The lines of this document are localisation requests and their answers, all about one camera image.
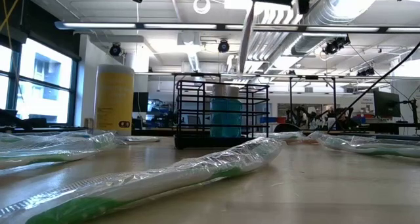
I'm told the blue toothbrush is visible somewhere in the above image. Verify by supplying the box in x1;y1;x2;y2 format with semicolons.
0;131;117;179
238;0;257;76
116;135;161;145

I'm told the pale toothbrush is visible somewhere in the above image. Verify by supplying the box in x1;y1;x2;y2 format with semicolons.
259;131;308;142

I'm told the orange toothbrush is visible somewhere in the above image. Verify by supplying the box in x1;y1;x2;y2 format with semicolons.
87;128;122;138

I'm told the green toothbrush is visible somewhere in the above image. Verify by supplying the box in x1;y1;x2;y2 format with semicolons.
0;131;66;143
0;137;285;224
308;131;420;162

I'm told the long LED light bar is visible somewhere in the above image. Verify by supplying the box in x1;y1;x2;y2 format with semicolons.
54;20;420;34

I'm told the black ceiling-mounted device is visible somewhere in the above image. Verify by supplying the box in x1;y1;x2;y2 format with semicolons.
323;35;351;56

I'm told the yellow wipes canister white lid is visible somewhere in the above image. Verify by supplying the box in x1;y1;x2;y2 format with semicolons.
93;64;135;137

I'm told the large glass window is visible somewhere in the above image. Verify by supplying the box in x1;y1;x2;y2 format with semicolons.
0;36;79;126

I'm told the black computer monitor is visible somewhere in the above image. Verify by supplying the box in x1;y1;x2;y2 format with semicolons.
373;91;402;119

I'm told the white hanging ring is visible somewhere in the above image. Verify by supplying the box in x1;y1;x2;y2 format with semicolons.
192;0;211;15

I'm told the silver ribbed air duct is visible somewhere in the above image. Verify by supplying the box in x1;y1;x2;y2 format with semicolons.
288;0;385;57

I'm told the black background frame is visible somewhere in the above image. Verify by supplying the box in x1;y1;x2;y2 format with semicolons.
172;72;338;133

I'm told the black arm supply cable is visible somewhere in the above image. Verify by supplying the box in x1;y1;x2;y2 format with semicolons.
327;41;420;131

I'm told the black wire caddy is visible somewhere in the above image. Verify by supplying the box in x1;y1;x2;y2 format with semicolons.
173;80;270;150

